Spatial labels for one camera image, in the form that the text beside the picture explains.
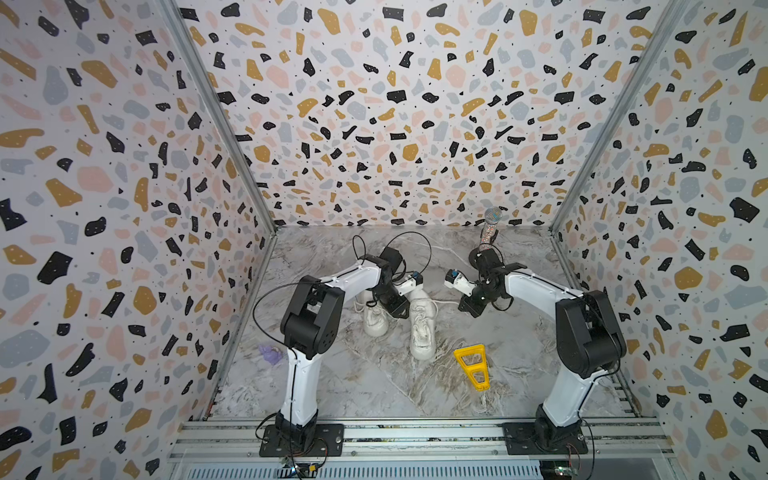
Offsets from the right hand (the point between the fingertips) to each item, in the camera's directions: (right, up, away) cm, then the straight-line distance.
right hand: (464, 304), depth 95 cm
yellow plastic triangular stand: (+2, -13, -5) cm, 14 cm away
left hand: (-19, -2, 0) cm, 19 cm away
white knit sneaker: (-27, -4, -5) cm, 28 cm away
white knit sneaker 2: (-14, -5, -8) cm, 17 cm away
